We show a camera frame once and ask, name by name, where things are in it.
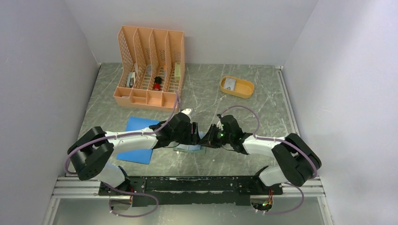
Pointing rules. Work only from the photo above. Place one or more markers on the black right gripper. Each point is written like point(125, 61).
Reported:
point(209, 139)

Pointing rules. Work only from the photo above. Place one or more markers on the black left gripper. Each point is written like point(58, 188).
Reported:
point(193, 138)

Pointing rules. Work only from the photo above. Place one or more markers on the yellow oval tray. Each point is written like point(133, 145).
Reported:
point(243, 88)

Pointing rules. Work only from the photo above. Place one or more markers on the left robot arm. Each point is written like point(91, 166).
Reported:
point(91, 153)

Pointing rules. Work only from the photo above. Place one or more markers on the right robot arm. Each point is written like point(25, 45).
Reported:
point(296, 162)

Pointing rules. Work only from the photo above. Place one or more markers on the silver VIP card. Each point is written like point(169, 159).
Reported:
point(229, 83)

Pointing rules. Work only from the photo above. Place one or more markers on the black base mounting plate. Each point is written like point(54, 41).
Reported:
point(143, 191)

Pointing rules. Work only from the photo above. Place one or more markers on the blue notebook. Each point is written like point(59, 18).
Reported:
point(136, 150)

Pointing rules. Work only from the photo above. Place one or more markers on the red black small bottle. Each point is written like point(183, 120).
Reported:
point(157, 83)

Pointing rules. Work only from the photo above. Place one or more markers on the pale green eraser block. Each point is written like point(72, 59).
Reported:
point(177, 72)

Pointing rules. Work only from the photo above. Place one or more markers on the white grey utility knife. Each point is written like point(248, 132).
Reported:
point(131, 79)

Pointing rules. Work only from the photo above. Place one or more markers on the orange plastic file organizer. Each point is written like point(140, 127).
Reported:
point(151, 53)

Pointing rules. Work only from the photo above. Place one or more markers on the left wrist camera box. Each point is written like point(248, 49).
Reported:
point(189, 112)

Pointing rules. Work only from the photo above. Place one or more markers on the aluminium table edge rail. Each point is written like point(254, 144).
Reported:
point(287, 101)

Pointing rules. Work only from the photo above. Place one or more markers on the aluminium front frame rail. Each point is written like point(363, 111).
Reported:
point(70, 187)

